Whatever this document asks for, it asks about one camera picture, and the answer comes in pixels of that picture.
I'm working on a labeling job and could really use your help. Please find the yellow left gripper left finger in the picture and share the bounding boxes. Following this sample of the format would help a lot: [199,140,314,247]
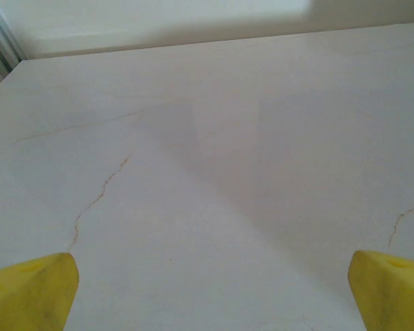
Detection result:
[0,252,80,331]

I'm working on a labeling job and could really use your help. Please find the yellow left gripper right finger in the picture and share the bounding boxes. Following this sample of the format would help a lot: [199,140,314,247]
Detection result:
[347,250,414,331]

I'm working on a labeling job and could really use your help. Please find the aluminium frame post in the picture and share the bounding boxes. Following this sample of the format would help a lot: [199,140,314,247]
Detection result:
[0,0,23,98]

